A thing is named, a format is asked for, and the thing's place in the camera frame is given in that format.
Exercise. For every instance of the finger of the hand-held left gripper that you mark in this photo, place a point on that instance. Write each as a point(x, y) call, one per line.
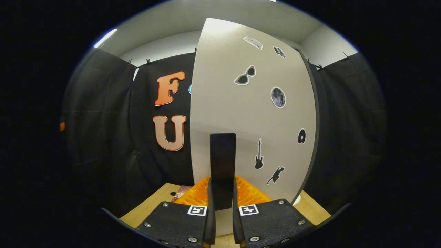
point(62, 126)

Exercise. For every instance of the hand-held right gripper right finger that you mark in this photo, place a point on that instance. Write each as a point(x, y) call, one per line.
point(237, 224)

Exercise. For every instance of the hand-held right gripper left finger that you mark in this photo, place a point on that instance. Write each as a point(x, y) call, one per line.
point(211, 220)

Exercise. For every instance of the white cabinet door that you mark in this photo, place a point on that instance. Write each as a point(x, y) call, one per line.
point(220, 86)

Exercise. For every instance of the black backdrop cloth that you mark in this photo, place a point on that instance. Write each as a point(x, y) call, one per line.
point(103, 137)

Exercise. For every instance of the white lidded pot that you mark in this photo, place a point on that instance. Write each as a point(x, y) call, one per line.
point(297, 200)

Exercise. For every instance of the ceiling light panel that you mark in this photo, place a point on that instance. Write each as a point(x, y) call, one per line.
point(105, 38)

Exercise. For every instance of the row of cloth clips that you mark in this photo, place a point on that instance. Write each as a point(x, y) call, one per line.
point(148, 62)

